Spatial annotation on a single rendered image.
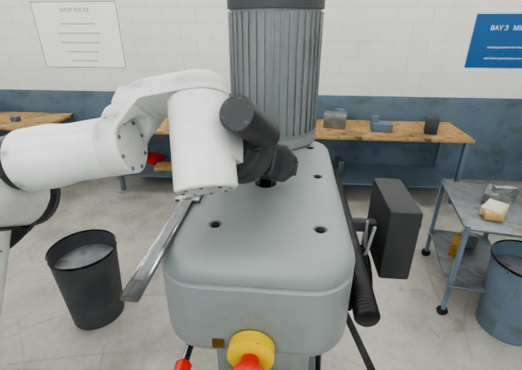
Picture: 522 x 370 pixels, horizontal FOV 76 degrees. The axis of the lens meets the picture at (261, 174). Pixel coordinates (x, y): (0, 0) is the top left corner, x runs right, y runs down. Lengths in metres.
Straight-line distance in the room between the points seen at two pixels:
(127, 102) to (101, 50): 5.07
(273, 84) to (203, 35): 4.21
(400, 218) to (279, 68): 0.47
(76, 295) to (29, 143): 2.46
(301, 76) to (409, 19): 4.27
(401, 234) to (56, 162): 0.76
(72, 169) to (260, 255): 0.23
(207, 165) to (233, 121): 0.05
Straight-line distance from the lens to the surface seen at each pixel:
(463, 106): 5.36
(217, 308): 0.45
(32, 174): 0.42
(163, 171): 4.84
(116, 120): 0.36
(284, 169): 0.50
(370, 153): 5.18
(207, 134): 0.32
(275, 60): 0.68
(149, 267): 0.40
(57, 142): 0.40
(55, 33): 5.75
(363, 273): 0.54
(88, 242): 3.08
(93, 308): 2.92
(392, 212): 0.88
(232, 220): 0.48
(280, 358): 0.73
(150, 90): 0.36
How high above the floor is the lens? 2.15
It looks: 25 degrees down
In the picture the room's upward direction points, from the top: straight up
